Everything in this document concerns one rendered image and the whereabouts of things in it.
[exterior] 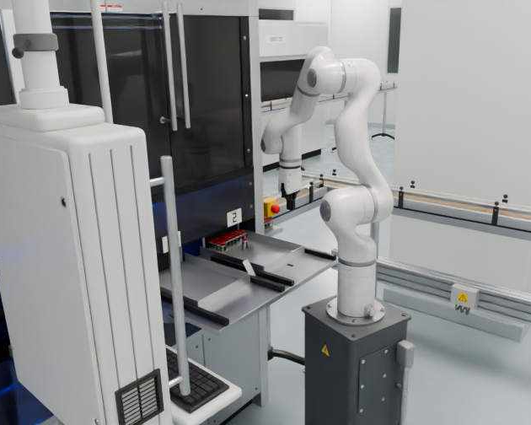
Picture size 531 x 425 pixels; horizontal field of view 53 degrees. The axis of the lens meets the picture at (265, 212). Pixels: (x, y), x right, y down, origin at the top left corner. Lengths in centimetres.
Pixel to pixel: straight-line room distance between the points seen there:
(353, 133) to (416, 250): 201
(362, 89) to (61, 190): 94
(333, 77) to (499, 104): 171
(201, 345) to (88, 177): 132
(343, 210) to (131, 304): 69
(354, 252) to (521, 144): 170
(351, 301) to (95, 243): 90
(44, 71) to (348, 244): 95
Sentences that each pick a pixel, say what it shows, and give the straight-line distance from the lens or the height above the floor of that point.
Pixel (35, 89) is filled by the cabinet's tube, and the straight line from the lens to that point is 123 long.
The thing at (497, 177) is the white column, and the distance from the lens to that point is 322.
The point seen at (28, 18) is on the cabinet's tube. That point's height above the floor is 176.
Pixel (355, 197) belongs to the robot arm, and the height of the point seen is 127.
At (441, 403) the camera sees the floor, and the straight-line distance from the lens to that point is 289.
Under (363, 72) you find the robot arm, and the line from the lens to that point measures 163.
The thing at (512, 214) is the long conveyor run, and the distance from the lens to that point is 266.
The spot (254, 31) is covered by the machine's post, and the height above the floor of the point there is 174.
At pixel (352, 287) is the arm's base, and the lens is 168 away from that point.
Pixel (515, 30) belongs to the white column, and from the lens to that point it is 312.
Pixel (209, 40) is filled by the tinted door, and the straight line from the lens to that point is 202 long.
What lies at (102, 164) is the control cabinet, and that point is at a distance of 105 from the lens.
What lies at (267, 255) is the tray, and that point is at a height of 88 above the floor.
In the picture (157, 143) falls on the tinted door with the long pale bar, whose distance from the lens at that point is 186.
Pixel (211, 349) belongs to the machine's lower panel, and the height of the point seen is 49.
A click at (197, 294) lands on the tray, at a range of 186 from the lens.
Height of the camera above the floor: 171
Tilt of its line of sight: 18 degrees down
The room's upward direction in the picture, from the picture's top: 1 degrees counter-clockwise
